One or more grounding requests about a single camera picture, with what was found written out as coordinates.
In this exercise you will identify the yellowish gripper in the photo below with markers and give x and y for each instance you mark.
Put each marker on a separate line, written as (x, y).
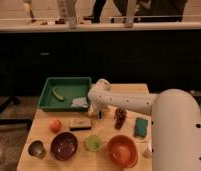
(93, 110)

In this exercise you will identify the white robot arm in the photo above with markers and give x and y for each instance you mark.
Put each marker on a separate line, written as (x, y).
(176, 123)

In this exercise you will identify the purple bowl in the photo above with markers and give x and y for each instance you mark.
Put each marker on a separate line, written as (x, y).
(64, 146)

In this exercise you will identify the orange bowl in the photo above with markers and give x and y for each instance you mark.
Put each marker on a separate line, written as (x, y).
(122, 151)

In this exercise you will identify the folded grey cloth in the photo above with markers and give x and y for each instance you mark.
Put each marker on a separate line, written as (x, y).
(80, 102)

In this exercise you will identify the brown rectangular block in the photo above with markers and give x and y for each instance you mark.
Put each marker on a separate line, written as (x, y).
(79, 124)

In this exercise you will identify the bunch of dark grapes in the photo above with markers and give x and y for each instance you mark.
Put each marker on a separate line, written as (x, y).
(120, 117)

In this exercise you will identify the green plastic tray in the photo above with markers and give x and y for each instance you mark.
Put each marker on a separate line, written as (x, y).
(70, 88)

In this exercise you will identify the light green cup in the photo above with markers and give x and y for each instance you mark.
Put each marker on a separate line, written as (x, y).
(93, 143)

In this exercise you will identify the green pickle in tray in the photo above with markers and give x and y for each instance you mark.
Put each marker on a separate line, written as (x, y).
(57, 95)

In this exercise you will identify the orange fruit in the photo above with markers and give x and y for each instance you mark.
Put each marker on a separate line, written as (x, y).
(55, 126)

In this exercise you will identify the teal sponge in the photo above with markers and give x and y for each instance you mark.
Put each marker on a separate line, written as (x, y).
(140, 128)

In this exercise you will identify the metal cup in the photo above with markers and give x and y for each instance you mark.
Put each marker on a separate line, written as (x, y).
(36, 149)

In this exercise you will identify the white paper cup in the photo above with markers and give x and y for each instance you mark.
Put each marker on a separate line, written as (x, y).
(147, 153)

